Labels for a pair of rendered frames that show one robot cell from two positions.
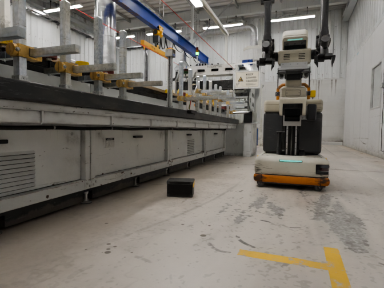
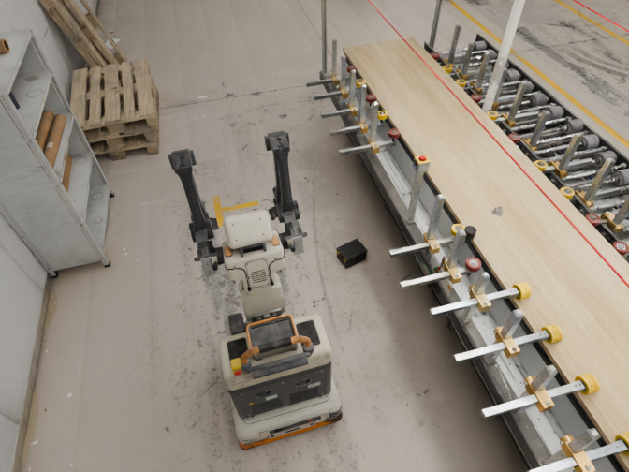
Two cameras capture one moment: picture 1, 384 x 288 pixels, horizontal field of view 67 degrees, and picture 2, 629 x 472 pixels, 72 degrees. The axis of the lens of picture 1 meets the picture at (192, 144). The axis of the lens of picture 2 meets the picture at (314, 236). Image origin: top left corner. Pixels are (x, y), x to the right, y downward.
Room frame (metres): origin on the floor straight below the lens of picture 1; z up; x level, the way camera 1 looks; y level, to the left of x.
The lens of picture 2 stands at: (3.89, -1.40, 2.79)
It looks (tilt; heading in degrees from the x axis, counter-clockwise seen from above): 48 degrees down; 146
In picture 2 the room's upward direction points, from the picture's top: 2 degrees counter-clockwise
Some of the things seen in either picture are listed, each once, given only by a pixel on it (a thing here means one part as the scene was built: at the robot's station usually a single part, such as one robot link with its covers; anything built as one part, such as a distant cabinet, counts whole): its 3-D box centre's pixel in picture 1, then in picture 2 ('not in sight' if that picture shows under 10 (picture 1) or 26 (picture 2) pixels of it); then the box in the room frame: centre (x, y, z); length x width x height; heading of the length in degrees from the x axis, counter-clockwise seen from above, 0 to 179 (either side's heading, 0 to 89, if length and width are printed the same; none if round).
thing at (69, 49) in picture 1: (36, 53); (338, 94); (1.24, 0.66, 0.82); 0.43 x 0.03 x 0.04; 70
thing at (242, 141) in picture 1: (214, 108); not in sight; (5.99, -0.46, 0.95); 1.65 x 0.70 x 1.90; 70
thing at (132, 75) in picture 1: (109, 77); (357, 128); (1.71, 0.49, 0.81); 0.43 x 0.03 x 0.04; 70
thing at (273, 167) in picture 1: (290, 167); (279, 376); (2.78, -0.96, 0.16); 0.67 x 0.64 x 0.25; 161
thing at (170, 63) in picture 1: (170, 82); (414, 197); (2.61, 0.21, 0.93); 0.05 x 0.05 x 0.45; 70
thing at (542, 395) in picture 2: not in sight; (537, 393); (3.82, -0.24, 0.95); 0.14 x 0.06 x 0.05; 160
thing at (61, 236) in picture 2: not in sight; (43, 163); (0.61, -1.61, 0.78); 0.90 x 0.45 x 1.55; 160
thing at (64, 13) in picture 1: (65, 50); (351, 98); (1.45, 0.64, 0.89); 0.04 x 0.04 x 0.48; 70
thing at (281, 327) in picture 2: not in sight; (272, 337); (2.89, -1.00, 0.87); 0.23 x 0.15 x 0.11; 71
